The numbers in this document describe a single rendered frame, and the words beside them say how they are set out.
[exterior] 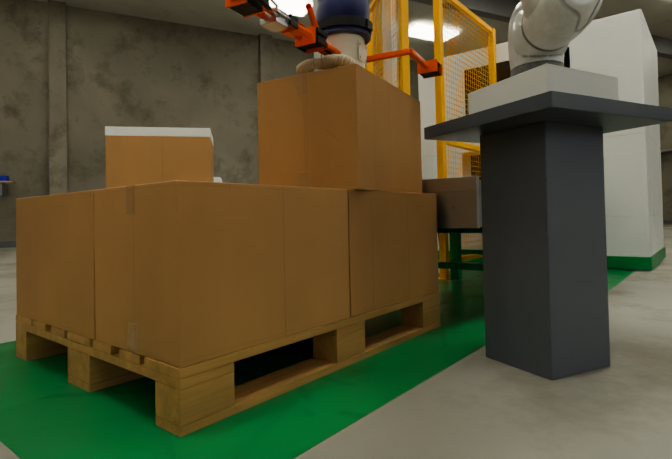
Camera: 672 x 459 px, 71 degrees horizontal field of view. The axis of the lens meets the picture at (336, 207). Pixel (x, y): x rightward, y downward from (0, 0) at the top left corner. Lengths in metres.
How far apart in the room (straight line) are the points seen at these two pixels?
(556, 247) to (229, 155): 10.06
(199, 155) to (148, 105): 8.05
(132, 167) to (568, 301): 2.44
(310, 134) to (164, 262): 0.71
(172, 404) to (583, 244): 1.16
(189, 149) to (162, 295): 1.98
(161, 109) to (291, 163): 9.50
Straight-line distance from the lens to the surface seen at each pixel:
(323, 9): 1.94
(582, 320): 1.54
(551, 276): 1.43
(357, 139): 1.50
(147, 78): 11.18
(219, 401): 1.18
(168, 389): 1.15
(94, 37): 11.36
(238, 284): 1.16
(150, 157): 3.05
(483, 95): 1.56
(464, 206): 1.97
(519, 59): 1.59
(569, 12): 1.39
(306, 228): 1.31
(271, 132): 1.68
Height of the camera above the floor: 0.46
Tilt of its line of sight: 1 degrees up
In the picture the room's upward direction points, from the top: 1 degrees counter-clockwise
